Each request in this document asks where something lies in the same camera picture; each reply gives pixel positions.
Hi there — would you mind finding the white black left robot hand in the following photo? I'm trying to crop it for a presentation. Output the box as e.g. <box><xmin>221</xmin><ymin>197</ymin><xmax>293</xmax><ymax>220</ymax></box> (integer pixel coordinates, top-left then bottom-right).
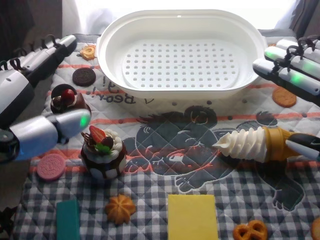
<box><xmin>0</xmin><ymin>34</ymin><xmax>92</xmax><ymax>163</ymax></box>

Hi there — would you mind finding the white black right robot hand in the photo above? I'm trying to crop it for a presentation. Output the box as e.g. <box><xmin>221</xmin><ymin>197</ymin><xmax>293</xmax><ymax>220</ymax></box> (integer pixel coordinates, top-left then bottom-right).
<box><xmin>252</xmin><ymin>34</ymin><xmax>320</xmax><ymax>161</ymax></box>

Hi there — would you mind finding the chocolate toy cake with cherry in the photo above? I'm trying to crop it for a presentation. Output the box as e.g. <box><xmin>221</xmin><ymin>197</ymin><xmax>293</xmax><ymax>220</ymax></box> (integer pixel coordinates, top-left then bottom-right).
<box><xmin>49</xmin><ymin>84</ymin><xmax>92</xmax><ymax>118</ymax></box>

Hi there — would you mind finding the toy soft ice cream cone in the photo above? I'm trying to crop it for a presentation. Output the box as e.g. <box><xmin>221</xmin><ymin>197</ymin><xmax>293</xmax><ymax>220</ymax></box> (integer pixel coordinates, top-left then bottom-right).
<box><xmin>212</xmin><ymin>126</ymin><xmax>305</xmax><ymax>163</ymax></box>

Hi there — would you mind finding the strawberry cream cupcake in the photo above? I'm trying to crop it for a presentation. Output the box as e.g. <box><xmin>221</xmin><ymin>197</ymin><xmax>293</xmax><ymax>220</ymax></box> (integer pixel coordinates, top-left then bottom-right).
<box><xmin>79</xmin><ymin>125</ymin><xmax>128</xmax><ymax>180</ymax></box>

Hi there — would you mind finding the white oval plastic steamer tray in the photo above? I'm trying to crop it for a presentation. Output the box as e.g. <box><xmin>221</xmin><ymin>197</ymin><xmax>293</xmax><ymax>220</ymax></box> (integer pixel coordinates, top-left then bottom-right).
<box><xmin>95</xmin><ymin>9</ymin><xmax>270</xmax><ymax>101</ymax></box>

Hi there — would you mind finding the round tan biscuit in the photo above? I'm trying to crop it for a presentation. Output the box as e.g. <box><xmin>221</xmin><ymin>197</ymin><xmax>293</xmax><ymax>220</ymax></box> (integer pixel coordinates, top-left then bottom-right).
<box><xmin>271</xmin><ymin>86</ymin><xmax>298</xmax><ymax>109</ymax></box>

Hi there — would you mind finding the grey curtain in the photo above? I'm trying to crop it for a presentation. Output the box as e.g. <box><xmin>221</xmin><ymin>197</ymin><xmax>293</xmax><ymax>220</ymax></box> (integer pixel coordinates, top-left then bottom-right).
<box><xmin>274</xmin><ymin>0</ymin><xmax>320</xmax><ymax>38</ymax></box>

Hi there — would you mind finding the dark chocolate sandwich cookie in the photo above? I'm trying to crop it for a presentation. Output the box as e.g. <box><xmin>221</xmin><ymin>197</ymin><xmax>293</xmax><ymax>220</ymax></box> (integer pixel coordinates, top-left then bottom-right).
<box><xmin>72</xmin><ymin>67</ymin><xmax>97</xmax><ymax>87</ymax></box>

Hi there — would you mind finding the pink sandwich cookie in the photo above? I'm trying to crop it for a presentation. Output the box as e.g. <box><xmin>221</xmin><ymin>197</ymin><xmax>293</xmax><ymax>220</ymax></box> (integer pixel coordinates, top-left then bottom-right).
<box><xmin>37</xmin><ymin>153</ymin><xmax>67</xmax><ymax>181</ymax></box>

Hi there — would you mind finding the teal block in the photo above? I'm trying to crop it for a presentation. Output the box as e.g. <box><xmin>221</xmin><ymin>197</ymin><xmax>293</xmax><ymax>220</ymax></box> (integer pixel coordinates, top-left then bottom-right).
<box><xmin>56</xmin><ymin>199</ymin><xmax>81</xmax><ymax>240</ymax></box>

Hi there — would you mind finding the grey quilt with printed bear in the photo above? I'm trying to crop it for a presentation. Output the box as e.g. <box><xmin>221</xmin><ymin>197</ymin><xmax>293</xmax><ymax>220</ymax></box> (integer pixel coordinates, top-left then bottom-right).
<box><xmin>12</xmin><ymin>28</ymin><xmax>320</xmax><ymax>240</ymax></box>

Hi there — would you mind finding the large orange swirl cookie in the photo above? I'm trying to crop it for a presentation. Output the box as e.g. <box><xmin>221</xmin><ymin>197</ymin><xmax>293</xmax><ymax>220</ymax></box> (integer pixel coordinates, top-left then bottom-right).
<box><xmin>104</xmin><ymin>193</ymin><xmax>137</xmax><ymax>226</ymax></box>

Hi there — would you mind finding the orange cookie at picture edge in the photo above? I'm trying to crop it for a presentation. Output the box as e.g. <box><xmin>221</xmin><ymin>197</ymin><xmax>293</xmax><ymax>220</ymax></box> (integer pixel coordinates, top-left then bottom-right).
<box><xmin>310</xmin><ymin>216</ymin><xmax>320</xmax><ymax>240</ymax></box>

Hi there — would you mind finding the pretzel cookie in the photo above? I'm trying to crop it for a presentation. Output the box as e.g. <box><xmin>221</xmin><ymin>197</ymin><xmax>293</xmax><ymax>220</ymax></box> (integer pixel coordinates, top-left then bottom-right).
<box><xmin>232</xmin><ymin>219</ymin><xmax>269</xmax><ymax>240</ymax></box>

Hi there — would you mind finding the yellow block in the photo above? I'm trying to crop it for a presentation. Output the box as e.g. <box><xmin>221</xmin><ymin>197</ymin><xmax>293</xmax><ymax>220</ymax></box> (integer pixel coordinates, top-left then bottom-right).
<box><xmin>166</xmin><ymin>194</ymin><xmax>220</xmax><ymax>240</ymax></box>

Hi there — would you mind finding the yellow ring cookie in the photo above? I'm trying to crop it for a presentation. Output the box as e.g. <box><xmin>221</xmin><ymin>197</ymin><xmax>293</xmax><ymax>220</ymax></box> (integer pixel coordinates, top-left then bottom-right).
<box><xmin>79</xmin><ymin>44</ymin><xmax>97</xmax><ymax>61</ymax></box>

